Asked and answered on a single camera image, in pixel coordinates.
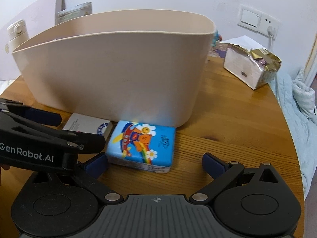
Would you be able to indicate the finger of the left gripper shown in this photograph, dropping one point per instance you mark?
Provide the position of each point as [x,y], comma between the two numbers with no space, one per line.
[30,113]

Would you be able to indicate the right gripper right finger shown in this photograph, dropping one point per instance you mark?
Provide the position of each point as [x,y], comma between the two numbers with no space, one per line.
[243,198]

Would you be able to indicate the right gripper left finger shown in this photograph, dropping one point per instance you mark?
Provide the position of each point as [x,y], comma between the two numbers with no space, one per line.
[64,200]

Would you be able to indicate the blue bear tissue pack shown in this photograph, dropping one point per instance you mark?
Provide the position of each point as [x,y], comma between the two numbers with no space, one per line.
[142,146]

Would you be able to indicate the white flat card box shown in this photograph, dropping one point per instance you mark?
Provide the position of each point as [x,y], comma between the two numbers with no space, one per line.
[87,124]

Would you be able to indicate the white thermos bottle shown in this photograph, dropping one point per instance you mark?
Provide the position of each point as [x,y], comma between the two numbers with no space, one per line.
[17,33]

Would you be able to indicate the light blue blanket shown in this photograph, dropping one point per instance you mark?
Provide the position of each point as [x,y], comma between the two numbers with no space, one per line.
[297,102]

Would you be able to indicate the banana chips snack bag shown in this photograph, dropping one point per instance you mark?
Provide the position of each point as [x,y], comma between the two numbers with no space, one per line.
[80,10]

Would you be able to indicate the beige plastic storage bin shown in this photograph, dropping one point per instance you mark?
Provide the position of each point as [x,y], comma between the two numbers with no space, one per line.
[143,65]

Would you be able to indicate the white gold snack box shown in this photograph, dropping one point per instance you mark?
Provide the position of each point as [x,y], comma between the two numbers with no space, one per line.
[254,67]

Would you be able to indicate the patterned table mat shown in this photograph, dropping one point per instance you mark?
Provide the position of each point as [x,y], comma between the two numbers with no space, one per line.
[218,51]

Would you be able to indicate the white paper sheet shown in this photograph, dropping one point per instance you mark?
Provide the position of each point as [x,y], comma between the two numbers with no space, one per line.
[244,42]

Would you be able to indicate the blue cartoon figurine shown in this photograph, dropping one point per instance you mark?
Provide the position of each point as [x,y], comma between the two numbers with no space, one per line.
[216,38]

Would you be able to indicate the lilac board leaning on wall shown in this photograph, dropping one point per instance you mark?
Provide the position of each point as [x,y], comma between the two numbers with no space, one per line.
[38,16]

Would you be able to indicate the white wall switch socket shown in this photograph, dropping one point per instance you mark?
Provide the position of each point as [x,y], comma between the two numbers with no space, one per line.
[257,21]

